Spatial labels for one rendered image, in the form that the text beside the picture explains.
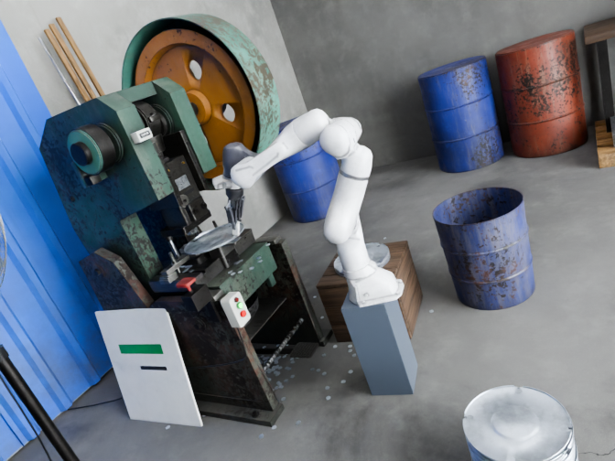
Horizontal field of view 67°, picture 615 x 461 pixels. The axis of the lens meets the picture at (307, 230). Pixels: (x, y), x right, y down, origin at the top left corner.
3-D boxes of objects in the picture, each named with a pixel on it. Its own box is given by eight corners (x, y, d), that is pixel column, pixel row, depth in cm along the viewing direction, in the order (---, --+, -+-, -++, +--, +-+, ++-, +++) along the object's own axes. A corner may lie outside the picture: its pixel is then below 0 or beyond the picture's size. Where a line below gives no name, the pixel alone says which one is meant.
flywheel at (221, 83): (303, 134, 226) (226, -8, 210) (283, 147, 210) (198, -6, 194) (210, 182, 269) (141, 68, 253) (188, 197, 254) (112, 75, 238)
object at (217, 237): (218, 251, 191) (217, 251, 191) (171, 256, 207) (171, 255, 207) (256, 220, 213) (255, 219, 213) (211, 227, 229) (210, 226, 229)
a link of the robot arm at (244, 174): (298, 115, 172) (242, 156, 188) (280, 131, 157) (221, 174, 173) (316, 140, 174) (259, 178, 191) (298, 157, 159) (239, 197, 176)
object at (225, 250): (263, 252, 211) (252, 227, 206) (245, 269, 200) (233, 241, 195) (222, 256, 224) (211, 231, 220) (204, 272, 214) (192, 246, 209)
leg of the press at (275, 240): (333, 333, 251) (275, 180, 221) (324, 347, 242) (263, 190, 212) (211, 329, 301) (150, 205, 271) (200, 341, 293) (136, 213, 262)
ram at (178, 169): (215, 209, 212) (188, 149, 202) (194, 224, 201) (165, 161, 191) (189, 214, 222) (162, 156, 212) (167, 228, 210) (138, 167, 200)
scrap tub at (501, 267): (542, 265, 243) (527, 181, 227) (536, 313, 211) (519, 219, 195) (461, 269, 266) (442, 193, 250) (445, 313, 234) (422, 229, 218)
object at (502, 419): (571, 391, 138) (571, 389, 137) (572, 475, 115) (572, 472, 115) (471, 383, 153) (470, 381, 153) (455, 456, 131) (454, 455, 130)
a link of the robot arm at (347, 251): (373, 246, 192) (356, 192, 183) (367, 268, 176) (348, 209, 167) (349, 251, 196) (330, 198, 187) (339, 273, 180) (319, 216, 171)
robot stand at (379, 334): (417, 365, 206) (391, 279, 191) (414, 394, 191) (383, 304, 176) (379, 367, 214) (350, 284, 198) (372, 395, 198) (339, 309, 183)
